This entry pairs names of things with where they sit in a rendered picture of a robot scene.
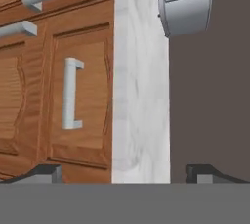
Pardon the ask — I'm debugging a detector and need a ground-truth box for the grey rounded appliance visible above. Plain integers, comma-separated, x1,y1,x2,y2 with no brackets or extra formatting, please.
155,0,214,38

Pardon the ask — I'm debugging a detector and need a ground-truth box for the grey cupboard door handle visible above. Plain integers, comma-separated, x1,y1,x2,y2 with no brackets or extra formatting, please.
62,57,85,130
0,20,38,38

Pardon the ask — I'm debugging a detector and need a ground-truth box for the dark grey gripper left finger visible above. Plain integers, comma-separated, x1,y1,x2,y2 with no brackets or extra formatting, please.
1,163,63,184

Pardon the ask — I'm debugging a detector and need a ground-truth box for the wooden cupboard door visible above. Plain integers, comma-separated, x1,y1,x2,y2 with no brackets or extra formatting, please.
38,0,115,184
0,20,47,181

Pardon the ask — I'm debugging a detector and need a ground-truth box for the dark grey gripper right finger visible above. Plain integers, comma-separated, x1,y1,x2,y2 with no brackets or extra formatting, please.
185,163,250,184

